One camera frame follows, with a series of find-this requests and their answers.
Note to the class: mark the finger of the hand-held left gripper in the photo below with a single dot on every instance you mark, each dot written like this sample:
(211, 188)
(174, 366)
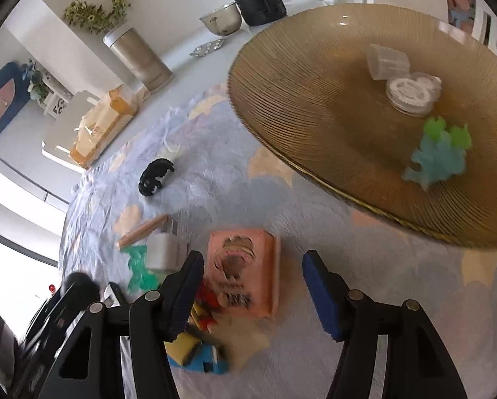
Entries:
(114, 295)

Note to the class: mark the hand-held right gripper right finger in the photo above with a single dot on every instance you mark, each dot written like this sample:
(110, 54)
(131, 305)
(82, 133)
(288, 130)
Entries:
(323, 295)

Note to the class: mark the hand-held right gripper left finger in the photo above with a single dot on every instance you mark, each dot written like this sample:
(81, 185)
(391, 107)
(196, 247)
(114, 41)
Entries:
(186, 295)

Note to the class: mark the red toy figure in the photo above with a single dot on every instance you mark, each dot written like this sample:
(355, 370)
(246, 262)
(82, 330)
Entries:
(209, 299)

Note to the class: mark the green toy tree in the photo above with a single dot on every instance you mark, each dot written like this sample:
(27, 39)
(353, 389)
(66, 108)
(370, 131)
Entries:
(138, 266)

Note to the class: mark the white charger plug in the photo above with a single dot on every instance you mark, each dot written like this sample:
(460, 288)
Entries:
(161, 251)

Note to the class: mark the yellow toy block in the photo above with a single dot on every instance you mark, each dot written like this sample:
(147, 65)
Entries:
(182, 349)

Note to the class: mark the wooden stick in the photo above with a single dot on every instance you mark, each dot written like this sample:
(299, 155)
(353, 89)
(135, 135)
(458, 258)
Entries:
(142, 232)

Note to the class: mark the pink box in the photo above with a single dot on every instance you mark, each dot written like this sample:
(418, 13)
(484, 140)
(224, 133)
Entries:
(248, 257)

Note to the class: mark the amber ribbed glass bowl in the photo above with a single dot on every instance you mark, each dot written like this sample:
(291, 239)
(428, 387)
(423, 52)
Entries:
(315, 91)

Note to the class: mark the black toy animal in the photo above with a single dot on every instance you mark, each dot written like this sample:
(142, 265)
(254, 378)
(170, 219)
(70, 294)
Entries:
(155, 176)

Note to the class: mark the floral tablecloth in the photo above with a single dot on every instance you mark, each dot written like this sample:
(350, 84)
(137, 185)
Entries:
(232, 166)

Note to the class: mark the orange paper bag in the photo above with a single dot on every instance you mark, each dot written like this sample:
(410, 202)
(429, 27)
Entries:
(99, 124)

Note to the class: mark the teal toy tree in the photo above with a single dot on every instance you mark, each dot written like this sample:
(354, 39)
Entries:
(435, 162)

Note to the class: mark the white carved shelf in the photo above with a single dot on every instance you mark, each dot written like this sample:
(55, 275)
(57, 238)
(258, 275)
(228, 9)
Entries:
(57, 99)

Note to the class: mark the bright green toy plant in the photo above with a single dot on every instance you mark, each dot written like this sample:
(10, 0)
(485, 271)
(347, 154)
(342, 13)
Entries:
(437, 131)

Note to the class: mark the small green plant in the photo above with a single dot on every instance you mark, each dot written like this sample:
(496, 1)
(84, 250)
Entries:
(36, 81)

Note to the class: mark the white round container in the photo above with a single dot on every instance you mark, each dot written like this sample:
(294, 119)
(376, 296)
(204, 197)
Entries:
(410, 91)

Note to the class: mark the beige metal flask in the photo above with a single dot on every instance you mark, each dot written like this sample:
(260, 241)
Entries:
(140, 58)

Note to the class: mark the grey glass cup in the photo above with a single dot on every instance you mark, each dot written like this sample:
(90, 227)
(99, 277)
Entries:
(221, 18)

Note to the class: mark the yellow dried flowers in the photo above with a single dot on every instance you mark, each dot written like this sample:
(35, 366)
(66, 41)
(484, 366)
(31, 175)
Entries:
(95, 12)

